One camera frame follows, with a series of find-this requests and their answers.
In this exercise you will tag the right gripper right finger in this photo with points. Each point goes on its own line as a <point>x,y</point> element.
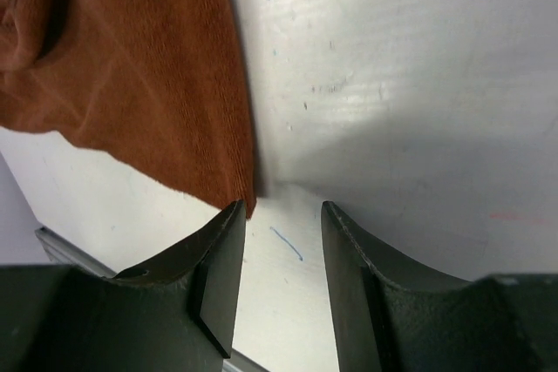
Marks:
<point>393,313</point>

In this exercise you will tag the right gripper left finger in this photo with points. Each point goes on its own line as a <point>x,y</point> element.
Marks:
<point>172,312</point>

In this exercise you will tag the brown towel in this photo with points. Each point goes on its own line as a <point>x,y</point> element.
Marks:
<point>159,85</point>

